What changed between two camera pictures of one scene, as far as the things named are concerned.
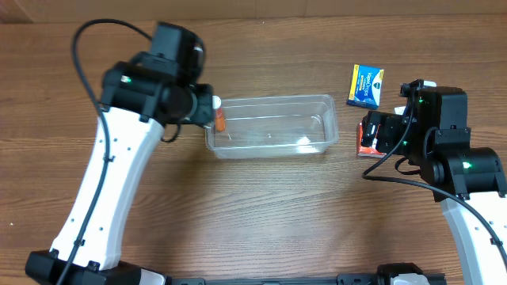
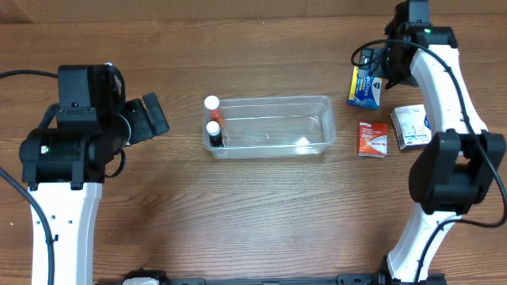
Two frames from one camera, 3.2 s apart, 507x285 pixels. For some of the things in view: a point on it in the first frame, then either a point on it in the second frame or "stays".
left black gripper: x=204 y=109 → x=143 y=119
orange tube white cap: x=219 y=115 stays
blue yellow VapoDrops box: x=366 y=87 stays
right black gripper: x=375 y=129 → x=372 y=63
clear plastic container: x=272 y=127 stays
